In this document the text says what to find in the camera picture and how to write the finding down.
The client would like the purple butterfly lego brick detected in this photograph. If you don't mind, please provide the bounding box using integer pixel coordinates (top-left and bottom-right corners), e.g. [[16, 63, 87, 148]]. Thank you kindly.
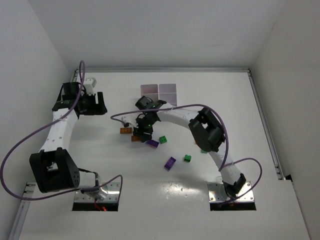
[[145, 139, 160, 149]]

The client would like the green two-by-two lego brick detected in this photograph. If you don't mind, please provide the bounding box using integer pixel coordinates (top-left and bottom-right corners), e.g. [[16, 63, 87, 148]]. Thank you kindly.
[[159, 136, 168, 144]]

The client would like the dark green lego brick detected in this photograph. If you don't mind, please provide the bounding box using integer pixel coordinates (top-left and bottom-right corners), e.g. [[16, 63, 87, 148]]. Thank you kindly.
[[183, 154, 192, 163]]

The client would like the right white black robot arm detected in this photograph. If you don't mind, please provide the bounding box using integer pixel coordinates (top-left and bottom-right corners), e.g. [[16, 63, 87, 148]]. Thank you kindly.
[[133, 96, 246, 199]]

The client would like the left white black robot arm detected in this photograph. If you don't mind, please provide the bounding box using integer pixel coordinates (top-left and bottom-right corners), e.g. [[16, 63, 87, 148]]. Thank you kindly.
[[29, 78, 107, 193]]

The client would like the left white divided container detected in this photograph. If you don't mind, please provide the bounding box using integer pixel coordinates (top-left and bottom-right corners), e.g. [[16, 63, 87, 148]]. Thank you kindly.
[[140, 84, 159, 102]]

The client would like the white divided container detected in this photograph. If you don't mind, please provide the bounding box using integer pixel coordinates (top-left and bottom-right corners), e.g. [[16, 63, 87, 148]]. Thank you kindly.
[[140, 84, 159, 102], [158, 83, 177, 107]]

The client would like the right white divided container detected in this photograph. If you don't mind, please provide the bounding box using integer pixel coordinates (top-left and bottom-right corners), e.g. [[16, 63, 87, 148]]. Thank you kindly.
[[158, 83, 177, 107]]

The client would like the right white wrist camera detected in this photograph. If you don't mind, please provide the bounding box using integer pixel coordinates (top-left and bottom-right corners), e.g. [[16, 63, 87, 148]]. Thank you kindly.
[[121, 115, 137, 127]]

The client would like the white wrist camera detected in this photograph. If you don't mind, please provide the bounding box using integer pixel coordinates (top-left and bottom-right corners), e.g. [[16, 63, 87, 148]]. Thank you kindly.
[[83, 77, 97, 95], [121, 115, 137, 127]]

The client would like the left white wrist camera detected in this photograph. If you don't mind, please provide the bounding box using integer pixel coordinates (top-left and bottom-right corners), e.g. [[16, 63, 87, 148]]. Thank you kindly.
[[83, 77, 97, 95]]

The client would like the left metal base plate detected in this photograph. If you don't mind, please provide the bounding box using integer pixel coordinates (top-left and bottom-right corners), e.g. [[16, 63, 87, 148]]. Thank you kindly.
[[73, 182, 122, 204]]

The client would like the metal base plate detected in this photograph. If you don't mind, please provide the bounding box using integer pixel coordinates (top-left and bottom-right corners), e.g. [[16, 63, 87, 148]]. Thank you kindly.
[[73, 182, 122, 204], [207, 182, 255, 204]]

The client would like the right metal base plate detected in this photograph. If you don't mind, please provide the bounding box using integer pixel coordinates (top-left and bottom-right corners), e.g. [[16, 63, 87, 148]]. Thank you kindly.
[[207, 182, 255, 204]]

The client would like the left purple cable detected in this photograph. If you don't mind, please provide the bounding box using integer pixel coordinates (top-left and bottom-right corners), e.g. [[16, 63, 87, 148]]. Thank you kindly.
[[0, 60, 124, 201]]

